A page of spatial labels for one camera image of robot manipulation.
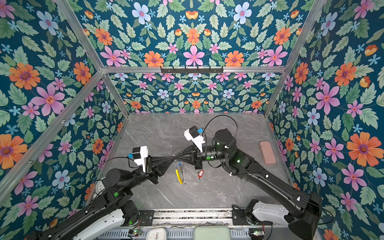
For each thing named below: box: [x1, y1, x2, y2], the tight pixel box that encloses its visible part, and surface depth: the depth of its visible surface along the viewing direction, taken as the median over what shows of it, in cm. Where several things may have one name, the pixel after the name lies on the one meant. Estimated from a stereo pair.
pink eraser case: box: [259, 141, 277, 165], surface depth 100 cm
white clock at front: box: [146, 227, 166, 240], surface depth 68 cm
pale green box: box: [193, 225, 231, 240], surface depth 68 cm
